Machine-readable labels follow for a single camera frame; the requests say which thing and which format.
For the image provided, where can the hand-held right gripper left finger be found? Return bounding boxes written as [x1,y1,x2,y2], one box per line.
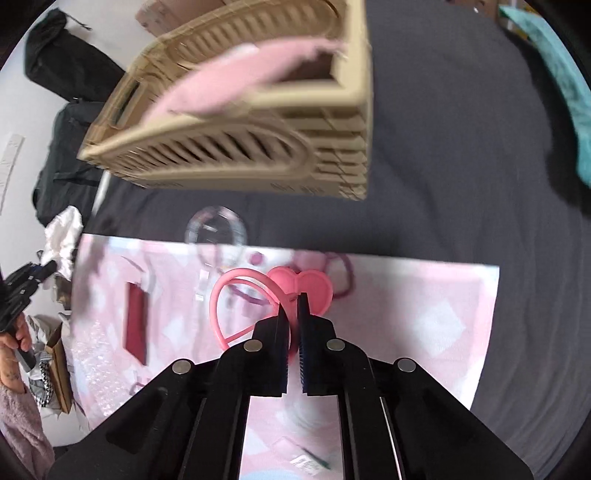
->
[46,302,290,480]

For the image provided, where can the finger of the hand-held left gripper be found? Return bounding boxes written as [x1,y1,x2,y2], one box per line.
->
[28,261,58,283]

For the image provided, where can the clear round plastic container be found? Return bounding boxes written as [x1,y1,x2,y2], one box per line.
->
[185,206,248,249]

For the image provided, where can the grey plastic mailer bags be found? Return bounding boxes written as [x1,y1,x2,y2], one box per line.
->
[25,314,63,365]

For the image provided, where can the black bag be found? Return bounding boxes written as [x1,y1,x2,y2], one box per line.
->
[23,8,128,103]
[32,98,110,228]

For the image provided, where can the person's left hand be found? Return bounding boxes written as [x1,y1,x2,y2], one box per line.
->
[0,316,36,371]

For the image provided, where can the pink cloth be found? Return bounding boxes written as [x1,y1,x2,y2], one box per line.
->
[152,37,348,117]

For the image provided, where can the dark red packet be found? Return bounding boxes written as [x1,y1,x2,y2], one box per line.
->
[123,281,150,367]

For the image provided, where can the small white wrapper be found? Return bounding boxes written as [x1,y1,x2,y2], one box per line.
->
[289,445,334,477]

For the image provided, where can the pinkish cardboard box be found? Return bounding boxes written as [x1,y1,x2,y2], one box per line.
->
[135,0,232,38]

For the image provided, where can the pink checkered mat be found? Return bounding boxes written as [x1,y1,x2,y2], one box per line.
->
[69,233,502,480]

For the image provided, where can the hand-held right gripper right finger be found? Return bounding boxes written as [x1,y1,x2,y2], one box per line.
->
[298,293,530,480]

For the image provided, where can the teal cloth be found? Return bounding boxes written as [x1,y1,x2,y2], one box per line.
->
[499,4,591,191]

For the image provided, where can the white crumpled cloth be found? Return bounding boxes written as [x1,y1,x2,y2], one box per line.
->
[40,205,85,280]

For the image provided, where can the houndstooth patterned cloth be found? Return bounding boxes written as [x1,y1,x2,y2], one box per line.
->
[28,360,52,408]

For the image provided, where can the beige slatted plastic basket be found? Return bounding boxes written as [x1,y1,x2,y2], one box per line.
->
[78,0,374,200]

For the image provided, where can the pink heart-shaped plastic item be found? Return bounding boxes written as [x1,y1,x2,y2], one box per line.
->
[209,266,334,370]

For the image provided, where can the brown cardboard box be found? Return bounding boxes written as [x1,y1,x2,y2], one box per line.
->
[44,323,75,415]

